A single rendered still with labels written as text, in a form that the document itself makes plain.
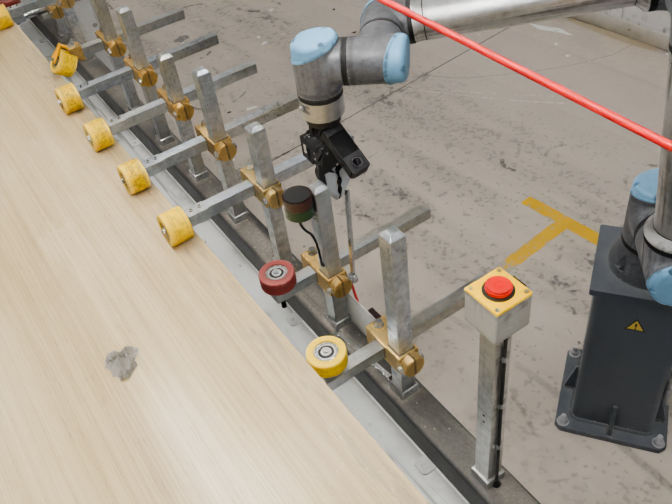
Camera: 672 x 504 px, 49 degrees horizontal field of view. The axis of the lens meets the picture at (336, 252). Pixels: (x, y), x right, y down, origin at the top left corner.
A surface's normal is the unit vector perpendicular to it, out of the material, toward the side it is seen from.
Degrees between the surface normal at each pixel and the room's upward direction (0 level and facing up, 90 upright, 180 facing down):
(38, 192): 0
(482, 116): 0
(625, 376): 90
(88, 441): 0
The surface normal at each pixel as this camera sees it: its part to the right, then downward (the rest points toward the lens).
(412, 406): -0.11, -0.72
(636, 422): -0.34, 0.67
